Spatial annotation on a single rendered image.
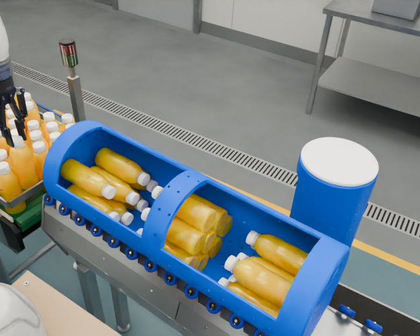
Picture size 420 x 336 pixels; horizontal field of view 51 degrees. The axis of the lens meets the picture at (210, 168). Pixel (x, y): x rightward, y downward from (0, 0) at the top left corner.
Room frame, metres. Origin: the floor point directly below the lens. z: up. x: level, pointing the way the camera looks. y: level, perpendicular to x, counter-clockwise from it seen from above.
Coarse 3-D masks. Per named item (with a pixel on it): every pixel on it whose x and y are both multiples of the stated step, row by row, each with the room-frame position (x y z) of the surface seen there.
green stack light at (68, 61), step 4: (64, 56) 1.62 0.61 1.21; (68, 56) 1.62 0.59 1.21; (72, 56) 1.63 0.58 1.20; (76, 56) 1.64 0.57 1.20; (64, 60) 1.62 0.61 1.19; (68, 60) 1.62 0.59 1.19; (72, 60) 1.62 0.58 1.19; (76, 60) 1.64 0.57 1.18; (64, 64) 1.62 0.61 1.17; (68, 64) 1.62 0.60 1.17; (72, 64) 1.62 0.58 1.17; (76, 64) 1.64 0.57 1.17
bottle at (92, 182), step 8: (72, 160) 1.06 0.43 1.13; (64, 168) 1.03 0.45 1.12; (72, 168) 1.02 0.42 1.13; (80, 168) 1.02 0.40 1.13; (88, 168) 1.03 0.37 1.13; (64, 176) 1.02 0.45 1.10; (72, 176) 1.00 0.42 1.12; (80, 176) 0.99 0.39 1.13; (88, 176) 0.99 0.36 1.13; (96, 176) 0.99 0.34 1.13; (80, 184) 0.98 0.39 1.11; (88, 184) 0.97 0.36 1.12; (96, 184) 0.97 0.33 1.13; (104, 184) 0.97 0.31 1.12; (88, 192) 0.96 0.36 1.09; (96, 192) 0.95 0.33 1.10
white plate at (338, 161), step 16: (320, 144) 1.36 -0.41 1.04; (336, 144) 1.36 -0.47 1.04; (352, 144) 1.37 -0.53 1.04; (304, 160) 1.25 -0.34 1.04; (320, 160) 1.26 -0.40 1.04; (336, 160) 1.26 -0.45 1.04; (352, 160) 1.27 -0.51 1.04; (368, 160) 1.27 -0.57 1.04; (320, 176) 1.17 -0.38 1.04; (336, 176) 1.17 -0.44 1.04; (352, 176) 1.18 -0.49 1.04; (368, 176) 1.18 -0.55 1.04
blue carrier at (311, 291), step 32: (96, 128) 1.11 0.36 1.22; (64, 160) 1.06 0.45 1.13; (160, 160) 1.09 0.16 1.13; (64, 192) 0.94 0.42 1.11; (192, 192) 0.85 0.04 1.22; (224, 192) 0.95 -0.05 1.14; (96, 224) 0.88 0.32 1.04; (160, 224) 0.77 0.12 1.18; (256, 224) 0.89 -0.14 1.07; (288, 224) 0.83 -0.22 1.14; (160, 256) 0.74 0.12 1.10; (224, 256) 0.85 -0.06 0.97; (256, 256) 0.84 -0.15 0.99; (320, 256) 0.65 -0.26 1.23; (224, 288) 0.63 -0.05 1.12; (320, 288) 0.58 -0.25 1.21; (256, 320) 0.57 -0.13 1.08; (288, 320) 0.54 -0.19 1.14
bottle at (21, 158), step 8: (24, 144) 1.13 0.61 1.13; (16, 152) 1.10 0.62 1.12; (24, 152) 1.11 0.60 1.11; (16, 160) 1.09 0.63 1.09; (24, 160) 1.10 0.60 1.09; (32, 160) 1.13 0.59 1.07; (16, 168) 1.09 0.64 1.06; (24, 168) 1.10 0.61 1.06; (32, 168) 1.11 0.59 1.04; (24, 176) 1.09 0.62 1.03; (32, 176) 1.11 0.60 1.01; (24, 184) 1.09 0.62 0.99; (32, 184) 1.10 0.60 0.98
